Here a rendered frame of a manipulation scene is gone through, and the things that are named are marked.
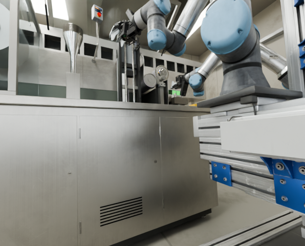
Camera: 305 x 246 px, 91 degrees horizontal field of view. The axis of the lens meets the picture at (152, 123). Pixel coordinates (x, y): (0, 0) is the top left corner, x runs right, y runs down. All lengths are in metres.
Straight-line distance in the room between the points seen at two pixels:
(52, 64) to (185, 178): 1.42
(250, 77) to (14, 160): 0.98
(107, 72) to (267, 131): 1.46
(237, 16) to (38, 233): 1.10
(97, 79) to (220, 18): 1.27
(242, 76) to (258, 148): 0.27
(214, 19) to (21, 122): 0.86
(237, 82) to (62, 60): 1.41
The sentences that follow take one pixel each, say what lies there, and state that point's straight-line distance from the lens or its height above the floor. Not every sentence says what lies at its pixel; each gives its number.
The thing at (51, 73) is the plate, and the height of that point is 1.24.
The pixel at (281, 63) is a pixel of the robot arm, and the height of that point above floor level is 1.07.
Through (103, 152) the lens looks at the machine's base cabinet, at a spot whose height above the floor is 0.61.
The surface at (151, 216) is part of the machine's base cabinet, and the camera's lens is 1.11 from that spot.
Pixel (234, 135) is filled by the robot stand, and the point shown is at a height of 0.70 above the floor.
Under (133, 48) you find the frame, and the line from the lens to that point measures 1.28.
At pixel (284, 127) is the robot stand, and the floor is 0.71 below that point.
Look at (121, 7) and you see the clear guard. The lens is 1.72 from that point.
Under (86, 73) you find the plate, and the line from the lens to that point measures 1.59.
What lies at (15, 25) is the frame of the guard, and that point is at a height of 1.26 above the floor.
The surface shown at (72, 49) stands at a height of 1.35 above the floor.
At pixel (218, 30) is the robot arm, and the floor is 0.96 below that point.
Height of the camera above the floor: 0.71
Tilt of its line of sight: 4 degrees up
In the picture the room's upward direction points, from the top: 2 degrees counter-clockwise
